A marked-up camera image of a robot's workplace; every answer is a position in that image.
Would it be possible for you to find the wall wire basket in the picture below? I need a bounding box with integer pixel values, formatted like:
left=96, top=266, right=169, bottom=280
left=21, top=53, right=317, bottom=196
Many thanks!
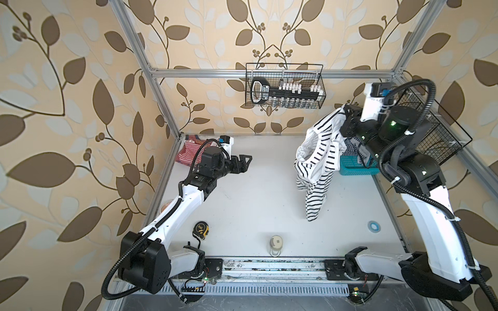
left=245, top=62, right=326, bottom=110
left=389, top=79, right=473, bottom=165

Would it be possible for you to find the right wall wire basket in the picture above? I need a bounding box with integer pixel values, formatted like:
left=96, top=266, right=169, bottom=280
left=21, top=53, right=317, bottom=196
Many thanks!
left=389, top=79, right=473, bottom=165

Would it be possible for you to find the black tool set in basket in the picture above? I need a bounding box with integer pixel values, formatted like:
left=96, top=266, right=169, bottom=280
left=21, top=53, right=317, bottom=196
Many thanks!
left=246, top=76, right=326, bottom=109

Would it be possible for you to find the black white striped tank top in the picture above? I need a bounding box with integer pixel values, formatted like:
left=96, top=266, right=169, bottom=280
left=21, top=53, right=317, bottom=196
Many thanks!
left=294, top=108, right=346, bottom=222

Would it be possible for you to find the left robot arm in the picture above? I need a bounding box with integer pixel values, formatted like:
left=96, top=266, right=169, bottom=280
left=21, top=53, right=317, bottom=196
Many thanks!
left=101, top=136, right=252, bottom=300

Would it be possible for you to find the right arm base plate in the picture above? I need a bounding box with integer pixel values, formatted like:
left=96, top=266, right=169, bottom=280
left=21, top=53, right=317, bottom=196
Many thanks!
left=324, top=259, right=379, bottom=282

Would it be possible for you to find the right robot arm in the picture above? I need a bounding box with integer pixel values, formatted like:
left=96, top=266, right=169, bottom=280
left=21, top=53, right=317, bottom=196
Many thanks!
left=341, top=79, right=497, bottom=308

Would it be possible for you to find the back wall wire basket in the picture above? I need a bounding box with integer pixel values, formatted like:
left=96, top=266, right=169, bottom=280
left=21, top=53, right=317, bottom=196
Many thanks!
left=245, top=62, right=326, bottom=110

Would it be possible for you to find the red striped folded tank top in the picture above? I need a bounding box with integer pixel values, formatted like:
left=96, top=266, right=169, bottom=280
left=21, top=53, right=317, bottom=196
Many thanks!
left=175, top=136, right=213, bottom=167

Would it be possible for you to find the navy striped tank top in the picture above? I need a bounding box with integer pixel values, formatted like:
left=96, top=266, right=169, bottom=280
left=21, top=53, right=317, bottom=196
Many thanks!
left=342, top=137, right=360, bottom=157

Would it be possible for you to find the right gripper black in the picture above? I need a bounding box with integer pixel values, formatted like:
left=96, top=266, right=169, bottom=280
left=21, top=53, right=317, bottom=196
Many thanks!
left=341, top=104, right=394, bottom=167

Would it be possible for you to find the aluminium front rail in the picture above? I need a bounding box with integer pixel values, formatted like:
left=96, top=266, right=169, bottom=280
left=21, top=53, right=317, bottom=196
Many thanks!
left=113, top=255, right=437, bottom=297

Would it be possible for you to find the small white jar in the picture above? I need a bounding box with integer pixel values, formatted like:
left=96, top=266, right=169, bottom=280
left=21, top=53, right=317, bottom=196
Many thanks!
left=269, top=235, right=283, bottom=257

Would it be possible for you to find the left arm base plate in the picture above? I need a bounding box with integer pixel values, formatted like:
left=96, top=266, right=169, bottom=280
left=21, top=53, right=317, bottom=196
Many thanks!
left=170, top=257, right=224, bottom=281

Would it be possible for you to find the teal plastic basket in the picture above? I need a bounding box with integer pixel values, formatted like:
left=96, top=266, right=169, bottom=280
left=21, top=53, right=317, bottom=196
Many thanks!
left=340, top=155, right=379, bottom=176

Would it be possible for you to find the yellow black tape measure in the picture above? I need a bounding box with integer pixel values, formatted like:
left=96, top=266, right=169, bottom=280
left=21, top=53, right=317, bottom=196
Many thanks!
left=193, top=221, right=210, bottom=241

